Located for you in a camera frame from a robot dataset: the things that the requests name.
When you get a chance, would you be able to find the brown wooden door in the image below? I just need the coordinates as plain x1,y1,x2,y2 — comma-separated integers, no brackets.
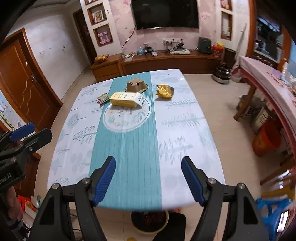
1,28,63,131

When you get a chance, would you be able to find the yellow rectangular carton box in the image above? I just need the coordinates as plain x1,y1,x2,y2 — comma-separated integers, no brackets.
109,92,144,108

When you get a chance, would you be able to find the blue plastic stool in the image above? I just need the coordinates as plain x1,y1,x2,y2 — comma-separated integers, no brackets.
255,198,291,240

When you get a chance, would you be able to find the black wall television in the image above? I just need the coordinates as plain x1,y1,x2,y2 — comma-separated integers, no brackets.
131,0,199,30

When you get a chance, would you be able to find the black rice cooker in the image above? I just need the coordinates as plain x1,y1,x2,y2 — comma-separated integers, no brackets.
211,61,231,84

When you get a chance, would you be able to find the small green white wrapper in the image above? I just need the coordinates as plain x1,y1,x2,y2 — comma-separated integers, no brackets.
97,93,109,105

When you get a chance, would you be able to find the yellow snack bag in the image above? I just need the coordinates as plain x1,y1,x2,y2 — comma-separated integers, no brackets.
156,84,174,99

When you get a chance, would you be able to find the operator left hand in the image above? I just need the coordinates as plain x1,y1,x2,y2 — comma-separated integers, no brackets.
6,186,23,221

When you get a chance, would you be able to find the red plastic bucket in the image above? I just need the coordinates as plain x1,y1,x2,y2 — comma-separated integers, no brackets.
252,120,281,157

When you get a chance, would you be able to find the wooden tv cabinet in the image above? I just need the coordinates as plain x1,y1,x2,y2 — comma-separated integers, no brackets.
90,51,222,82

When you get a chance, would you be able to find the brown pulp cup carrier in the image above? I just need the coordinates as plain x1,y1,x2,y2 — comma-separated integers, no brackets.
125,78,148,93

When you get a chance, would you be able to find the patterned teal white tablecloth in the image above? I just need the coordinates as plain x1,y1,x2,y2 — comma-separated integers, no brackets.
47,69,225,211

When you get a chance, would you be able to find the round yellow trash bin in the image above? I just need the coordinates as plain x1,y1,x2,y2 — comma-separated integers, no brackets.
131,211,169,234

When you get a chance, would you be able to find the red basket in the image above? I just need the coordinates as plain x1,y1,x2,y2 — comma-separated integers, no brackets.
212,45,224,58

